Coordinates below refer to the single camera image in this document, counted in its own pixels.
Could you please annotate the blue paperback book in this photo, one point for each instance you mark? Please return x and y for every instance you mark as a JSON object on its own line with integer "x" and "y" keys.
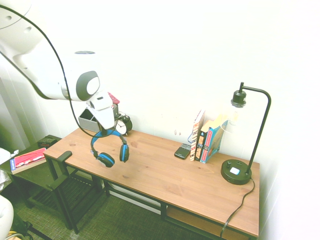
{"x": 211, "y": 145}

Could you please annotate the dark side table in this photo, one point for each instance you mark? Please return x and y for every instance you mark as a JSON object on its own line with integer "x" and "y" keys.
{"x": 30, "y": 177}

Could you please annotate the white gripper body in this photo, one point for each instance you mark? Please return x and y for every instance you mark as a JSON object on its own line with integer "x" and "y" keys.
{"x": 105, "y": 118}

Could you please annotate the wooden desk with black frame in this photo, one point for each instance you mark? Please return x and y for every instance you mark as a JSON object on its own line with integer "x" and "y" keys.
{"x": 175, "y": 180}

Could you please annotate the black mobile phone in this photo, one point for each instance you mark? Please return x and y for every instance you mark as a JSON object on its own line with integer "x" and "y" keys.
{"x": 182, "y": 151}

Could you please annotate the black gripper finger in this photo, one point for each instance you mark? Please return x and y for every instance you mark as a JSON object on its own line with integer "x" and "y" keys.
{"x": 112, "y": 130}
{"x": 102, "y": 131}

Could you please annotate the black alarm clock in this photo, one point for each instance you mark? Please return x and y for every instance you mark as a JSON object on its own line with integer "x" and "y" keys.
{"x": 123, "y": 126}

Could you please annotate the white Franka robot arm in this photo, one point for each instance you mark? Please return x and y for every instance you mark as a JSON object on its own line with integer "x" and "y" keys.
{"x": 37, "y": 75}

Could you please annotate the red hardcover book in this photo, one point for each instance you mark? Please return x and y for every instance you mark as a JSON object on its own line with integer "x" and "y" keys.
{"x": 28, "y": 160}

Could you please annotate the red object behind organizer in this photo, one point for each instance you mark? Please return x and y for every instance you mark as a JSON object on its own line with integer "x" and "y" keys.
{"x": 113, "y": 98}

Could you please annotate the black and orange book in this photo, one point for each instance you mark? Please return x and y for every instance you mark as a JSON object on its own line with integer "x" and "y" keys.
{"x": 200, "y": 145}

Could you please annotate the black chair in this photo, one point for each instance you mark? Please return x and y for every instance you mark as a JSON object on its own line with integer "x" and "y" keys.
{"x": 63, "y": 156}

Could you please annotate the grey desk organizer box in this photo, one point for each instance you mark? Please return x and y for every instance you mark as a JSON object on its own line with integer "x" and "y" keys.
{"x": 87, "y": 122}

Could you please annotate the white crumpled cloth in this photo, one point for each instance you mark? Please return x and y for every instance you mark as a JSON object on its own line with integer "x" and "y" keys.
{"x": 3, "y": 160}

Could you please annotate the small black box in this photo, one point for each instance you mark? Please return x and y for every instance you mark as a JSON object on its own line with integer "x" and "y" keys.
{"x": 47, "y": 141}

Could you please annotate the black desk lamp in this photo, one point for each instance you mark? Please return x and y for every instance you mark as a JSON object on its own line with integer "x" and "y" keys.
{"x": 235, "y": 172}

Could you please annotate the yellowed paperback book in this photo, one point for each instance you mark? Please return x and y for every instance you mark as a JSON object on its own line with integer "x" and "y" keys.
{"x": 217, "y": 122}

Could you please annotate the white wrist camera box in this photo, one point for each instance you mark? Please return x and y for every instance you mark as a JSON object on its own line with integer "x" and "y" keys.
{"x": 101, "y": 101}

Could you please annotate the red white striped book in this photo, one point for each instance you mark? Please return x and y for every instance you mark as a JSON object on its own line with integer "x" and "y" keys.
{"x": 196, "y": 135}

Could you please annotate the blue and black headphones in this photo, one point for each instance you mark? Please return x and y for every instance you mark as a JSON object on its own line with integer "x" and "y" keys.
{"x": 106, "y": 160}

